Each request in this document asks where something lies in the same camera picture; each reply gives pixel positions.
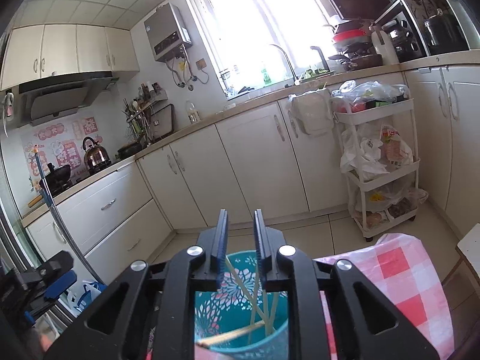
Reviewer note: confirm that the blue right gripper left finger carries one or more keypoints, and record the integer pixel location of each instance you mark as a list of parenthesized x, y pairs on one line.
[(218, 249)]

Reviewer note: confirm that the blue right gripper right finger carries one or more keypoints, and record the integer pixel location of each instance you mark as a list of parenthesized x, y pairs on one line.
[(263, 249)]

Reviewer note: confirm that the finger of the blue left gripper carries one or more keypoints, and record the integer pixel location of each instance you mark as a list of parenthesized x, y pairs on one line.
[(54, 290)]

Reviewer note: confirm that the wooden chopstick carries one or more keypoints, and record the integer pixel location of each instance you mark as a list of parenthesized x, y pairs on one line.
[(251, 298), (271, 315), (230, 335)]

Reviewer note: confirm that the white rolling kitchen cart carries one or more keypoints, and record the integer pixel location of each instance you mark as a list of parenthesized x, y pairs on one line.
[(381, 167)]

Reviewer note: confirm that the kitchen faucet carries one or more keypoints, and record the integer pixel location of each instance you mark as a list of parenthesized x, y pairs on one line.
[(295, 78)]

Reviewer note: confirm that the teal perforated plastic basket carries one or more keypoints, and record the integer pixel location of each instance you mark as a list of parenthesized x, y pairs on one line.
[(228, 309)]

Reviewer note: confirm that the black wok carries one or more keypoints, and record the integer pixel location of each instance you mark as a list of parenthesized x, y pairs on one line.
[(58, 179)]

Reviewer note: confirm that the copper kettle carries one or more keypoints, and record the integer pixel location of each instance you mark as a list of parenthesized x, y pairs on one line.
[(96, 157)]

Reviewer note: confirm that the red checkered plastic tablecloth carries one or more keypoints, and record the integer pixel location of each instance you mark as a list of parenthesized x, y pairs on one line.
[(400, 267)]

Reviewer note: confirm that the clear plastic bottle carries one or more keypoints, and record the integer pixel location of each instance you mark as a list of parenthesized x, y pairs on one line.
[(192, 112)]

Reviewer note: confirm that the utensil drying rack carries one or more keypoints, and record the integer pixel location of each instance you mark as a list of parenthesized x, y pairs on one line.
[(140, 112)]

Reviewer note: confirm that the range hood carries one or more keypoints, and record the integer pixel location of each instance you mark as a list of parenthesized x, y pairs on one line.
[(40, 101)]

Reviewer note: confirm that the white stool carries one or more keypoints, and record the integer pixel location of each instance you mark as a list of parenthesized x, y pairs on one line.
[(468, 249)]

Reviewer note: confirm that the blue mop handle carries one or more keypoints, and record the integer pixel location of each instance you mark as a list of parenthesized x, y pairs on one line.
[(53, 209)]

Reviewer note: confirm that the wall gas water heater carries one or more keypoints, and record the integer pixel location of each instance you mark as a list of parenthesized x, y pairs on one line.
[(167, 33)]

